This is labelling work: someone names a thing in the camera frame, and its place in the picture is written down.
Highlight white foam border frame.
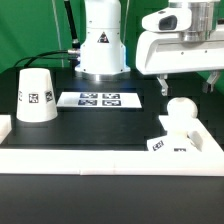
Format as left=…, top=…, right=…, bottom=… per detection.
left=0, top=119, right=224, bottom=176

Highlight white lamp base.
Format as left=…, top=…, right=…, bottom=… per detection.
left=147, top=115, right=200, bottom=153

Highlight white marker sheet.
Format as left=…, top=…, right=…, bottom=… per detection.
left=57, top=92, right=141, bottom=108

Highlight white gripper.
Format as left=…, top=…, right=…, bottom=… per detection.
left=136, top=7, right=224, bottom=96

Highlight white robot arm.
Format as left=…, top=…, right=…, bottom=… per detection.
left=76, top=0, right=224, bottom=95

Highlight black cables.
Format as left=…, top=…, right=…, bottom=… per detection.
left=13, top=49, right=82, bottom=69

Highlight white lamp bulb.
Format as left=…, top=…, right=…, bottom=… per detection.
left=167, top=97, right=198, bottom=137

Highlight white lamp shade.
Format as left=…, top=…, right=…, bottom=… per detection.
left=16, top=68, right=58, bottom=123

